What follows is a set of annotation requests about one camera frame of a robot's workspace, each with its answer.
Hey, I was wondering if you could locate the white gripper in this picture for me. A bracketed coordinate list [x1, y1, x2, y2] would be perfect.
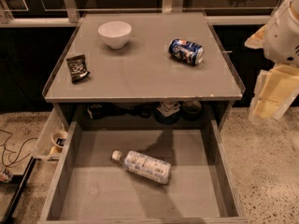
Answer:
[245, 0, 299, 125]

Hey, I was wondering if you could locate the clear plastic bottle blue label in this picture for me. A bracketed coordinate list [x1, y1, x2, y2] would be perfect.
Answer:
[111, 150, 171, 185]

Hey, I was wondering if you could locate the grey cabinet with counter top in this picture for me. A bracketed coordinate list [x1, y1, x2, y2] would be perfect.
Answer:
[43, 12, 244, 119]

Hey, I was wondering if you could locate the open grey top drawer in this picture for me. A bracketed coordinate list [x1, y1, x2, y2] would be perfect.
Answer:
[38, 120, 248, 224]

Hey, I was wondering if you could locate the blue soda can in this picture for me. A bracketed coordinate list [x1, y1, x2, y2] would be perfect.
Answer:
[168, 39, 204, 66]

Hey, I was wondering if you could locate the dark round bowl on shelf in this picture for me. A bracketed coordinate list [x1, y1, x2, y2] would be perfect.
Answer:
[181, 101, 203, 121]

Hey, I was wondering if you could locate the folded paper packet on shelf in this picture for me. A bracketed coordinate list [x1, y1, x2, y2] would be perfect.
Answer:
[157, 102, 180, 117]

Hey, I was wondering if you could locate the white ceramic bowl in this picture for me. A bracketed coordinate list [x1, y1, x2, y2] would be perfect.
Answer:
[98, 21, 132, 49]

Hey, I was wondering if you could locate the black item on shelf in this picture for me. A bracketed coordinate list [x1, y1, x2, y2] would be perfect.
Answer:
[87, 104, 107, 119]

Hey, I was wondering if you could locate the black snack packet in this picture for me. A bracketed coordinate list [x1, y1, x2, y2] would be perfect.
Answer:
[66, 54, 90, 83]

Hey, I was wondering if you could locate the white cup in bin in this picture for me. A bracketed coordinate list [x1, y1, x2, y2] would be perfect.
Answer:
[50, 130, 68, 148]

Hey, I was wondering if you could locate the clear plastic side bin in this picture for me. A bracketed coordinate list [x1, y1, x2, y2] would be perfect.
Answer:
[33, 110, 66, 161]

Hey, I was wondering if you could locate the black cable on floor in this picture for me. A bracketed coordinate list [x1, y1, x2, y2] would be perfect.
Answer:
[0, 128, 39, 169]

